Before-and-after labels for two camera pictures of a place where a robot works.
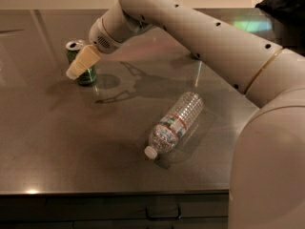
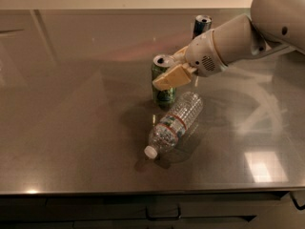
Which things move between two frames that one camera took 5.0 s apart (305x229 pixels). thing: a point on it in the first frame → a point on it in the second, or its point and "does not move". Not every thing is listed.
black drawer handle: x=162 y=212 does not move
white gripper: x=101 y=38 → x=200 y=53
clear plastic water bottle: x=168 y=132 does not move
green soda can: x=72 y=50 → x=164 y=98
